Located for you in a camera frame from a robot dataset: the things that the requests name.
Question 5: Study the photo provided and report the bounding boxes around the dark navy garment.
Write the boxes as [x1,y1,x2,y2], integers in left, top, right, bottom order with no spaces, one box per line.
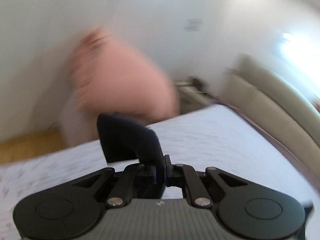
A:
[97,114,164,167]

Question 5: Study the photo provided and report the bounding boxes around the floral white bed sheet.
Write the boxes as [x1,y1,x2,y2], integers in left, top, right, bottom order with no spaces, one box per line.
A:
[1,105,319,239]

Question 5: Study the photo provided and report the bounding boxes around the grey bedside table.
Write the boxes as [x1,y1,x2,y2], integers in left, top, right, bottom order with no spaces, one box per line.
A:
[174,77,216,114]

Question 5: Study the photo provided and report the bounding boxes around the pink folded duvet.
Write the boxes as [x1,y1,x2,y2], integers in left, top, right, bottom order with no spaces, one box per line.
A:
[60,27,180,148]

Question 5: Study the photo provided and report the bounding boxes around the beige padded headboard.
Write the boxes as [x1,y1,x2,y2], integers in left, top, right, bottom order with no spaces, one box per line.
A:
[221,53,320,153]

